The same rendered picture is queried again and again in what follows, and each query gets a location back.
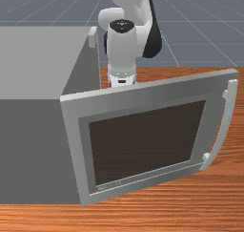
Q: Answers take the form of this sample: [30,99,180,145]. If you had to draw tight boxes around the grey microwave door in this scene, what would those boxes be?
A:
[59,68,239,207]

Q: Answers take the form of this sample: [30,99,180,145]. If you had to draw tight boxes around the grey microwave oven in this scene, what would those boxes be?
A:
[0,26,102,205]

